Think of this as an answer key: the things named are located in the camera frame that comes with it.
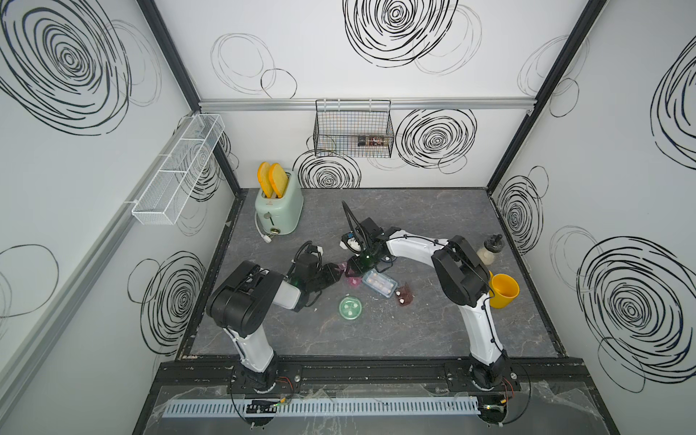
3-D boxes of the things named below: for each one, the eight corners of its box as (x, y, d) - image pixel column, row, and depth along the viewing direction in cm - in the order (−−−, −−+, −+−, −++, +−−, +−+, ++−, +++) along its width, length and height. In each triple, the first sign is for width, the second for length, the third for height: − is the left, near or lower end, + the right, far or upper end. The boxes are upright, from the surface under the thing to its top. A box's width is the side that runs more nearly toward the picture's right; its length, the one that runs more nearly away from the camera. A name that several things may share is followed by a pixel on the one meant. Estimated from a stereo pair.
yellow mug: (482, 306, 89) (494, 294, 81) (481, 284, 94) (492, 271, 86) (506, 312, 88) (521, 300, 80) (504, 290, 93) (518, 276, 85)
